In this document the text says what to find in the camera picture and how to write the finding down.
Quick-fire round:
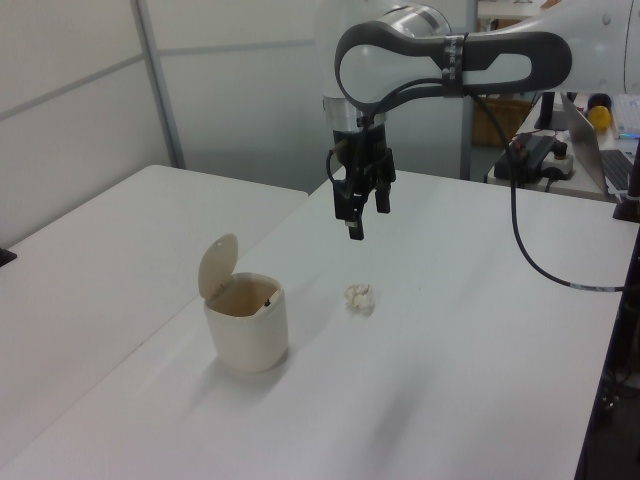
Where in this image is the yellow round object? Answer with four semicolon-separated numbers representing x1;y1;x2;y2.
586;103;614;133

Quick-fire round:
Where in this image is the black velcro strap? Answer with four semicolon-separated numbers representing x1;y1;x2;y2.
441;31;471;97

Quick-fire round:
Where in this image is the black electronics box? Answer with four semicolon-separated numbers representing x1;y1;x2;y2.
493;133;559;182

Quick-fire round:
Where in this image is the grey emergency stop box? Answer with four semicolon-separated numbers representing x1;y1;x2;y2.
542;141;577;183

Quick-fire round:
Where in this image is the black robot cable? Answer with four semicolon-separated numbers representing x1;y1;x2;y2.
326;79;626;294

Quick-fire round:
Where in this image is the silver laptop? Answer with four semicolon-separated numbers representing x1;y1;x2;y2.
558;92;637;197

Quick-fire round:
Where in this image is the small white lidded bin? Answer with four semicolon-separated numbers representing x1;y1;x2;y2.
198;232;291;374

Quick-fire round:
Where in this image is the white paper trash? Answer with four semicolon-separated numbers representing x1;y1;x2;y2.
344;282;377;318

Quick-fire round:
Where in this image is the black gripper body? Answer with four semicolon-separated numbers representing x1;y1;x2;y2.
330;124;392;199

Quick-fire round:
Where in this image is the black monitor stand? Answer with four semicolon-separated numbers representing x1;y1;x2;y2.
533;92;561;130

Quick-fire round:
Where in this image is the grey partition post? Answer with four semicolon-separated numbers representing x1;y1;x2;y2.
134;0;187;170

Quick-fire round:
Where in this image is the brown cardboard box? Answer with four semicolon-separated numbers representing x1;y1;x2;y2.
472;96;533;148

